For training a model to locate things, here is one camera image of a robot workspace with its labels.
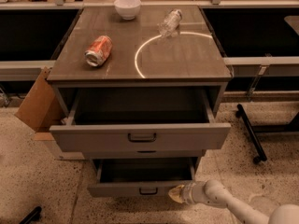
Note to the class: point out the clear plastic bottle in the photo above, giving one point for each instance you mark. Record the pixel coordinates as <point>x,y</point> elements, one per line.
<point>170,23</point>

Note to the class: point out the crushed orange soda can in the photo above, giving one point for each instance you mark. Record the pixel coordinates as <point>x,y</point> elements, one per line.
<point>99,50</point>

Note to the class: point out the grey drawer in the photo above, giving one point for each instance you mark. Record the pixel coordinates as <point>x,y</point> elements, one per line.
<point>144,154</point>
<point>141,177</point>
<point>140,120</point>

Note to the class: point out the metal shelf bracket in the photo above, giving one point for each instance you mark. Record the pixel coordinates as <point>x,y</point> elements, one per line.
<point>252,87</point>

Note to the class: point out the grey bottom drawer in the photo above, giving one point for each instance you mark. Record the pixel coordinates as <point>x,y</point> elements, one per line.
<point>141,177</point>

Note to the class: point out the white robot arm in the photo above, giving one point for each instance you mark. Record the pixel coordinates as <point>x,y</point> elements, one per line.
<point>213,193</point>

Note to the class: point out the grey middle drawer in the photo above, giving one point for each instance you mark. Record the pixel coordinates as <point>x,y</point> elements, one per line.
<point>144,154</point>

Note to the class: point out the black wheeled stand base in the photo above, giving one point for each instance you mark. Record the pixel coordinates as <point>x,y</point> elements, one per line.
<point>291,127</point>

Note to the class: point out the brown cardboard box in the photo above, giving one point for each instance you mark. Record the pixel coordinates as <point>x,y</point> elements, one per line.
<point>40,110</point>

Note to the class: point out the black object bottom left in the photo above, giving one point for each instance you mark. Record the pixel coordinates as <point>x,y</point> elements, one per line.
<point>34,215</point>

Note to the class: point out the grey drawer cabinet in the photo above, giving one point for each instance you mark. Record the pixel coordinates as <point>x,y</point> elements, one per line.
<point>140,57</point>

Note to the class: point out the white ceramic bowl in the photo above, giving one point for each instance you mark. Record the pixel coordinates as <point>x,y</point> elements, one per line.
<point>127,9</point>

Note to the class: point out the grey top drawer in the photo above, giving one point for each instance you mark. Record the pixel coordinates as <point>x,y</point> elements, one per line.
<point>140,120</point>

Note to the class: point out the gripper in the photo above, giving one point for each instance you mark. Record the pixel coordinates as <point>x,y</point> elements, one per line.
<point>188,192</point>

